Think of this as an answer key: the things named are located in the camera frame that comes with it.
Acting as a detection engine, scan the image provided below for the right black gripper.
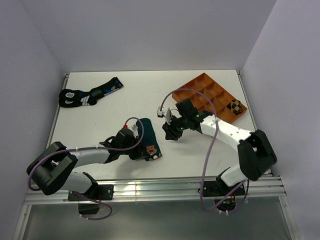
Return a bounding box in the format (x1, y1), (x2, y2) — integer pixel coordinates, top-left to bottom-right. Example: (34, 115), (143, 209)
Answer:
(162, 114), (189, 142)

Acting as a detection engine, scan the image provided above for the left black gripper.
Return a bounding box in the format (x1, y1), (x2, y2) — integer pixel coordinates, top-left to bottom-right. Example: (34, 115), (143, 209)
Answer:
(119, 135), (150, 160)

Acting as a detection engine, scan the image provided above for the dark teal sock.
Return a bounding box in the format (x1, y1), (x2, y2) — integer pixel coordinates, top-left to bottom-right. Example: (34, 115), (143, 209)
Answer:
(136, 118), (162, 162)

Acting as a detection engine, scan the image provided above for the brown argyle sock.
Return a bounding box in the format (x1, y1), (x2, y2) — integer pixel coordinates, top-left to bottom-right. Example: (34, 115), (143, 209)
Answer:
(229, 99), (243, 116)

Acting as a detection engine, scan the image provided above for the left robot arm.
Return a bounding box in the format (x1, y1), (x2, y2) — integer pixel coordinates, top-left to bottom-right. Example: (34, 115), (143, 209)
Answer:
(26, 127), (147, 200)

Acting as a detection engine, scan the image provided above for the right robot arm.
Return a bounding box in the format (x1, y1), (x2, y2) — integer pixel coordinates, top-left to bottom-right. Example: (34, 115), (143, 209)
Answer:
(157, 98), (277, 195)

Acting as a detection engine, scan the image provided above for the orange compartment tray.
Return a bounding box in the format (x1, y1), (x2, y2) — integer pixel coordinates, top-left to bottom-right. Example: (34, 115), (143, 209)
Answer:
(172, 73), (248, 124)

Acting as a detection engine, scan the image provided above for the black blue sports sock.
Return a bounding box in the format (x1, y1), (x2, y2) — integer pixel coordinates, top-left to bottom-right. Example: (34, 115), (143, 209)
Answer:
(58, 77), (124, 108)

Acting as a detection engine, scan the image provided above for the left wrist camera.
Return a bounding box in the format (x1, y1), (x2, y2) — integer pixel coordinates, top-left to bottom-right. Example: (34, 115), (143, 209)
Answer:
(123, 124), (139, 137)

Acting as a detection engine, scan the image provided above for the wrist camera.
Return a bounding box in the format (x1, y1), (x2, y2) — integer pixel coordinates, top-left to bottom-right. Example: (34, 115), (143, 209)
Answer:
(123, 124), (139, 137)
(157, 106), (172, 124)

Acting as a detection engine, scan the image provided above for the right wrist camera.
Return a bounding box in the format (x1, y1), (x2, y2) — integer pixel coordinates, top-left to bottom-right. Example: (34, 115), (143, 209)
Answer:
(157, 106), (172, 124)

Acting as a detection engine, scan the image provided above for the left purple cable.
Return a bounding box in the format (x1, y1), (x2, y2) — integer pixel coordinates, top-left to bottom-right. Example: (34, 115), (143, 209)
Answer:
(27, 116), (145, 221)

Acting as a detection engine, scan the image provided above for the aluminium front rail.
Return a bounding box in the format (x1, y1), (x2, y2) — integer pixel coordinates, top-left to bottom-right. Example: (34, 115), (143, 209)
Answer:
(23, 175), (287, 205)

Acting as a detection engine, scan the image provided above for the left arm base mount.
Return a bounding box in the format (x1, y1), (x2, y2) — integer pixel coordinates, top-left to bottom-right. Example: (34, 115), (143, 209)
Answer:
(67, 184), (114, 217)

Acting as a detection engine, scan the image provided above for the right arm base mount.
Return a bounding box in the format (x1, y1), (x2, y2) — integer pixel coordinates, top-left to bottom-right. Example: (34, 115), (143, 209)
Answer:
(202, 180), (246, 213)

